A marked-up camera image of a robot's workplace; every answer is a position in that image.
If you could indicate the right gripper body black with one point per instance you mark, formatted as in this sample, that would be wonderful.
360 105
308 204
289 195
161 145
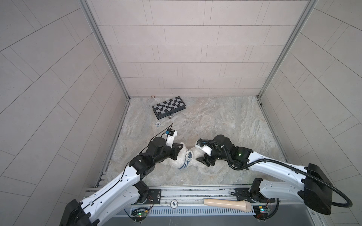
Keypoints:
216 155

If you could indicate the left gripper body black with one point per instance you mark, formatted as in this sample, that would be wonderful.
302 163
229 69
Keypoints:
164 154

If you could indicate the white teddy bear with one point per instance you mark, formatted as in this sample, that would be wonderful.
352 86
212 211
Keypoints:
175 164

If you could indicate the blue white striped sweater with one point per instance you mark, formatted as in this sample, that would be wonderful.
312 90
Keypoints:
188 158

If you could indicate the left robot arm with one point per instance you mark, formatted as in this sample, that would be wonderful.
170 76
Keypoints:
126 189

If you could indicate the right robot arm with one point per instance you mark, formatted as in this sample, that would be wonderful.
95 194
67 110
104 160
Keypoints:
306 184

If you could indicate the black white chessboard box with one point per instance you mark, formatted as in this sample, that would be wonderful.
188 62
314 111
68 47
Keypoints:
169 107

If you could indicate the left circuit board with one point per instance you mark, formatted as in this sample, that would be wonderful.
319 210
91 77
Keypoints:
139 214

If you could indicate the circuit board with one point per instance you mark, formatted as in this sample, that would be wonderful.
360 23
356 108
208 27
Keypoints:
261 211
139 214

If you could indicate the right circuit board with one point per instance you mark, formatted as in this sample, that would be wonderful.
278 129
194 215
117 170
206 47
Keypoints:
261 211

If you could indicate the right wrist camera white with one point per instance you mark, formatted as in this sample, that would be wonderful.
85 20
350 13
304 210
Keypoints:
206 149

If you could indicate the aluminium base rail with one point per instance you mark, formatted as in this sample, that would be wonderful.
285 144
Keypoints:
198 195

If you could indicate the beige wooden handle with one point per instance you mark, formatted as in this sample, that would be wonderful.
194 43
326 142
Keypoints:
243 206

